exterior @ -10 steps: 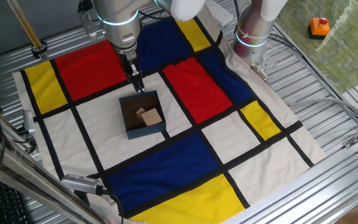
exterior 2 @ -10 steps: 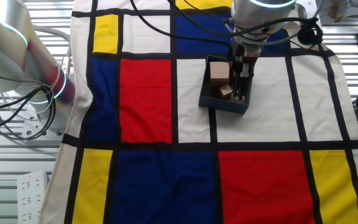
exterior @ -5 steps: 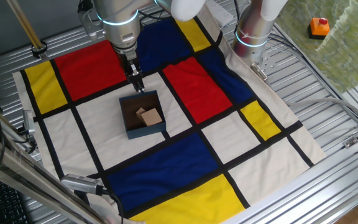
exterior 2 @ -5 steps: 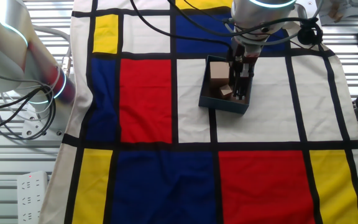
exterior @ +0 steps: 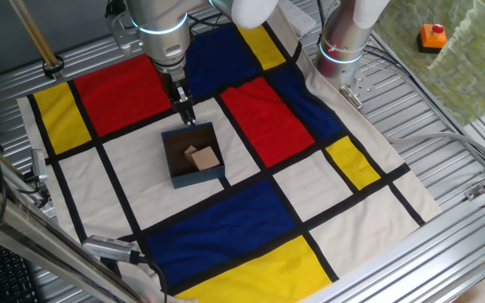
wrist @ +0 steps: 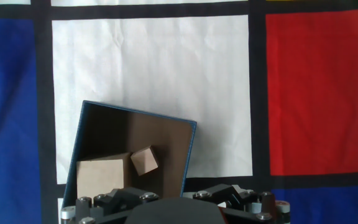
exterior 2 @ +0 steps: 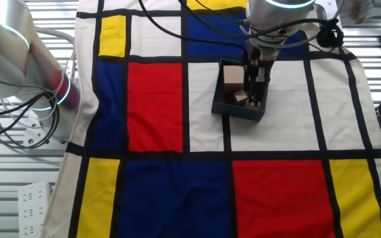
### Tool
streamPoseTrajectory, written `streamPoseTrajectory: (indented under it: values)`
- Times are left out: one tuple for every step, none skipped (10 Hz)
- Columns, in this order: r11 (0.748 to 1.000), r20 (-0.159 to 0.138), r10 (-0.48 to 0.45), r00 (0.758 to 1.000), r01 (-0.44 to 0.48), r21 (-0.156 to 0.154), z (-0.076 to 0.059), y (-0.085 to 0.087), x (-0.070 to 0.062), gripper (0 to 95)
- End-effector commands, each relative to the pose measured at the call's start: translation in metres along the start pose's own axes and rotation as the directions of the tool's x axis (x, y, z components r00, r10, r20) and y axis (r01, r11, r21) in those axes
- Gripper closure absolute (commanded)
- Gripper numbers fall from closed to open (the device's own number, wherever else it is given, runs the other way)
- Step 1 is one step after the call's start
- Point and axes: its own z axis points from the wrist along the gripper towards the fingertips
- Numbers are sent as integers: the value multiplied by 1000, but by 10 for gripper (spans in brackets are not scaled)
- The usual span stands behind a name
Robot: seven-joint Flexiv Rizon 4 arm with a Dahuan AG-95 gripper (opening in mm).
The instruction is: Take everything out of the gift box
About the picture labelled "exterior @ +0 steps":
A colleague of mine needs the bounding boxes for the green marbled sheet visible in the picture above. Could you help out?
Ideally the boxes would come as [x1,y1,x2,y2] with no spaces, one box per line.
[372,0,485,125]

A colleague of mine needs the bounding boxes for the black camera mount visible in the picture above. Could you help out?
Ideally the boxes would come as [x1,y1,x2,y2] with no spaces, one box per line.
[99,255,122,277]

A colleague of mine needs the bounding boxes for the silver camera with long body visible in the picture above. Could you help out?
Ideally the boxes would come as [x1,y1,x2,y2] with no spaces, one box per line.
[81,234,142,265]

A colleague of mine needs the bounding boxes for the dark blue gift box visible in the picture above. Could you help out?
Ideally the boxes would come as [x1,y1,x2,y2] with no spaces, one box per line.
[160,121,226,189]

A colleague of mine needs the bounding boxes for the large wooden cube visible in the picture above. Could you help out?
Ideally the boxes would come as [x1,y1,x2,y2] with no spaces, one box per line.
[190,145,221,172]

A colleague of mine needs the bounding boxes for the small wooden cube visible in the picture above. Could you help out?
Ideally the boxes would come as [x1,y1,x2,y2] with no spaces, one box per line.
[183,145,200,164]

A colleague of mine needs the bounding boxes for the small silver camera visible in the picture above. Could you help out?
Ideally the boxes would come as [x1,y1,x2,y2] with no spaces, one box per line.
[30,149,49,184]

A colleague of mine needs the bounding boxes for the metal clamp bracket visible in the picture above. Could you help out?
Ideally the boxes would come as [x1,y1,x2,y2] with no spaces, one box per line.
[338,83,364,110]

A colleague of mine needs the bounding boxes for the aluminium frame profile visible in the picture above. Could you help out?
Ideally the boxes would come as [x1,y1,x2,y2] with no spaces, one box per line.
[0,172,142,303]

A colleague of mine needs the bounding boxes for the black pole clamp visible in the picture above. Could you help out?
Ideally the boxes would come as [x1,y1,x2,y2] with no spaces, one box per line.
[42,54,66,80]

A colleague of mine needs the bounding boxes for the metal corner bracket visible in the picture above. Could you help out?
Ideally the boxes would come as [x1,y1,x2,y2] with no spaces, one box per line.
[464,183,485,201]

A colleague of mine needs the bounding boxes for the grey wrist-mounted camera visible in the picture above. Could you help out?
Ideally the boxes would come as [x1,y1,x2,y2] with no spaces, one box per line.
[106,0,136,56]

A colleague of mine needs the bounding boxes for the orange emergency stop button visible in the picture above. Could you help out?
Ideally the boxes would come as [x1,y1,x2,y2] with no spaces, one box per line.
[416,23,448,55]

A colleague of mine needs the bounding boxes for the white power strip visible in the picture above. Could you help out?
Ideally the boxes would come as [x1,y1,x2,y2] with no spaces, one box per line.
[278,0,317,37]

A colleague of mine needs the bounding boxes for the brass coloured pole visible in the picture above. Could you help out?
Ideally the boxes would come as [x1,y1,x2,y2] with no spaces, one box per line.
[8,0,61,68]

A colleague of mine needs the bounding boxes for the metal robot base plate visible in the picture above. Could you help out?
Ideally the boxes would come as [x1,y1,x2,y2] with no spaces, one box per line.
[338,66,381,111]

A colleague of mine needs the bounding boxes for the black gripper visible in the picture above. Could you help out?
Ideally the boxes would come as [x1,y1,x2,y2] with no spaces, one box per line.
[160,70,198,127]

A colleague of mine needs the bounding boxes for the colour block patterned cloth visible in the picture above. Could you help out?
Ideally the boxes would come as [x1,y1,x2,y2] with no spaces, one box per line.
[17,16,442,303]

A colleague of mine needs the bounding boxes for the thick grey cable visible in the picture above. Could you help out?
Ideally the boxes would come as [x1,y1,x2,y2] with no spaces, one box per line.
[364,44,485,172]

